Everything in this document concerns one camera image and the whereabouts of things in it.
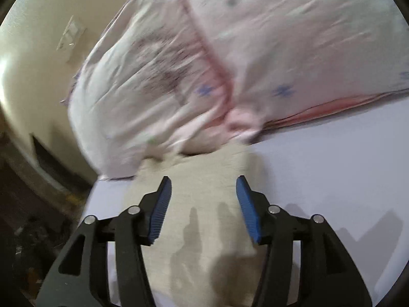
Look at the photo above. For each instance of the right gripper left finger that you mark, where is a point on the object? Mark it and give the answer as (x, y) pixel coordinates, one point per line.
(80, 273)

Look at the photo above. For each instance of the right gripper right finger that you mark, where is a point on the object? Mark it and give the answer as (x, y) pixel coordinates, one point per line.
(306, 264)

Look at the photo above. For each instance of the lavender bed sheet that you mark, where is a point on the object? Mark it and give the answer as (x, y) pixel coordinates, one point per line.
(353, 169)

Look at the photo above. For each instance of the beige knitted garment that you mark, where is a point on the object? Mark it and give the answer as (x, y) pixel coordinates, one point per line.
(204, 255)

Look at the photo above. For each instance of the white floral pillow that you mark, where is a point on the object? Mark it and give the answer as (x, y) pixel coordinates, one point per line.
(150, 86)

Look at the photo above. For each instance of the pink floral quilt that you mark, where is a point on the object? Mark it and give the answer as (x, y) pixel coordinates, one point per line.
(288, 61)

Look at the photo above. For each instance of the white wall switch plate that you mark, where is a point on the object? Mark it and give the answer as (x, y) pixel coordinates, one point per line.
(70, 37)

